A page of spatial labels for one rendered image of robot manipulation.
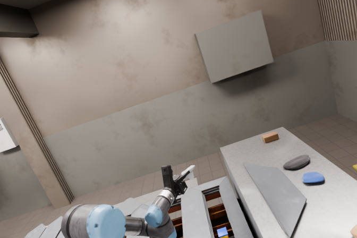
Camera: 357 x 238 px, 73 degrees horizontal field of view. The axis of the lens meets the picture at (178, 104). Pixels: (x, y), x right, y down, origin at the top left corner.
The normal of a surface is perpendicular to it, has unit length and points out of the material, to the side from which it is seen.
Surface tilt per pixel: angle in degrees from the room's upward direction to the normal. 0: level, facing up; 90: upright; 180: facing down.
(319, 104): 90
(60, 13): 90
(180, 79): 90
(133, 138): 90
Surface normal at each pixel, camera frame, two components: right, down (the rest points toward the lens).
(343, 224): -0.33, -0.91
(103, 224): 0.81, -0.29
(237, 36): 0.00, 0.25
